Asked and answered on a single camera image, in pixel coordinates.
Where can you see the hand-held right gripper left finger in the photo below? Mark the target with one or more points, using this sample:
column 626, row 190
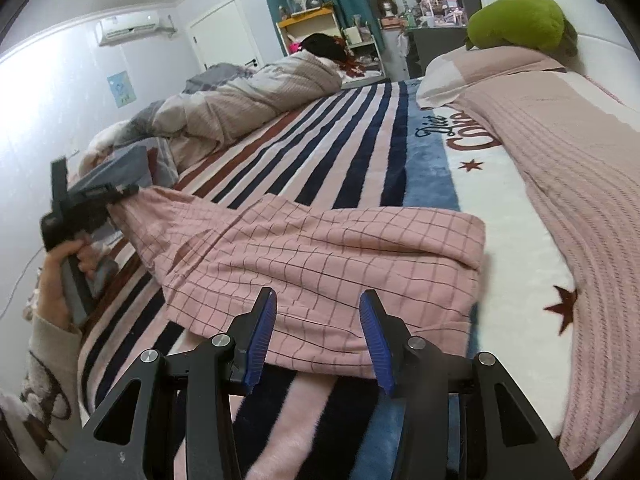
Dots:
column 257, row 340

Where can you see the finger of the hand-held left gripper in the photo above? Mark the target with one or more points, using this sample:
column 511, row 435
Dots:
column 122, row 192

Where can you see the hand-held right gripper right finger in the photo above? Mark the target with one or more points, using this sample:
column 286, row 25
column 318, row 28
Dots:
column 377, row 345

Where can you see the pink checked pants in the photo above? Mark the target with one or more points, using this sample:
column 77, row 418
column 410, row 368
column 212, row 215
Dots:
column 325, row 260

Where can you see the person's left forearm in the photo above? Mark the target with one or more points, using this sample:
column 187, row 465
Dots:
column 45, row 370

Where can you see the person's left hand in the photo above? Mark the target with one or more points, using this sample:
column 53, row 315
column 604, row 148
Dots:
column 50, row 295

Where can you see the grey folded cloth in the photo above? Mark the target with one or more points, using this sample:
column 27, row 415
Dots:
column 120, row 170

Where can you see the white plush toy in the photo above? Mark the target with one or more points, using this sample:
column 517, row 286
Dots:
column 107, row 137

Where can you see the grey and pink duvet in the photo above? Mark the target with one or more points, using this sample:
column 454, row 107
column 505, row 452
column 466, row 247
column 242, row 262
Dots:
column 240, row 105

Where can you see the white air conditioner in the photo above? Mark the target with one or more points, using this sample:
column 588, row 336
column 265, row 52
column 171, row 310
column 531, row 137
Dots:
column 127, row 27

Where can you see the white door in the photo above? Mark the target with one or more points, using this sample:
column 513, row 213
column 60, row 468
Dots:
column 222, row 35

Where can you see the striped fleece blanket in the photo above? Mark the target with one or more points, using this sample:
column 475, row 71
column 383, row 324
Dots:
column 350, row 125

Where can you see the black plush toy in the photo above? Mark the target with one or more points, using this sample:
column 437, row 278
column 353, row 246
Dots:
column 325, row 47

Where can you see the yellow shelf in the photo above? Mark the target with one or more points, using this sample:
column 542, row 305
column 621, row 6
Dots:
column 310, row 22

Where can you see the pink knitted blanket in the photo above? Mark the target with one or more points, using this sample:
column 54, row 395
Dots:
column 575, row 170

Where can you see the pink and white pillow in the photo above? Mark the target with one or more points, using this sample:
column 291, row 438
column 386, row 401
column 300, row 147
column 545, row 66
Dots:
column 450, row 75

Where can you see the white small shelf unit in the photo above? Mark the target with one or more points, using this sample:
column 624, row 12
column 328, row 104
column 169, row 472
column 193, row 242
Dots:
column 365, row 40

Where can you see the dark desk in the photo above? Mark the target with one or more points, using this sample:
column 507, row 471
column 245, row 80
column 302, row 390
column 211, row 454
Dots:
column 435, row 47

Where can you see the wig on mannequin head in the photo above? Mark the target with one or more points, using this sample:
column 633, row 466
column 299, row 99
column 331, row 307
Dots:
column 386, row 10

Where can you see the green plush toy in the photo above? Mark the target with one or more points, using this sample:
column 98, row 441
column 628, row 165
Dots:
column 515, row 22

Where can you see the white headboard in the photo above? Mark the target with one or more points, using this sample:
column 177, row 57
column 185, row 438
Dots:
column 615, row 65

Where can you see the small blue wall poster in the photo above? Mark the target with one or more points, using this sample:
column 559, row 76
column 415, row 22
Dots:
column 122, row 90

